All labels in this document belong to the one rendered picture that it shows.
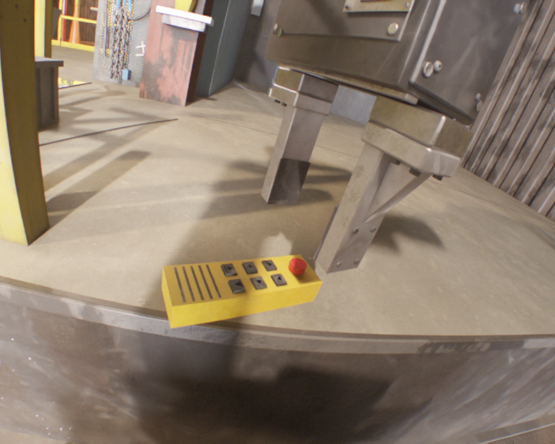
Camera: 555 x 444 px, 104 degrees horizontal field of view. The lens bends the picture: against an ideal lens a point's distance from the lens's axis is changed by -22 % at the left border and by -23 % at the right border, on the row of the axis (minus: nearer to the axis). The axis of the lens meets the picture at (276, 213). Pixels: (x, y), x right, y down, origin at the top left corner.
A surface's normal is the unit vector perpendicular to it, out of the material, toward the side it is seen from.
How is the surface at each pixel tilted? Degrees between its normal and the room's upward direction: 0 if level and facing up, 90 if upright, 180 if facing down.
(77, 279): 0
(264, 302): 90
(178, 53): 90
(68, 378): 90
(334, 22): 90
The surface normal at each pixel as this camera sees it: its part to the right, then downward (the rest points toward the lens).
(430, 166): 0.44, 0.53
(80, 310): 0.09, 0.49
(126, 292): 0.27, -0.85
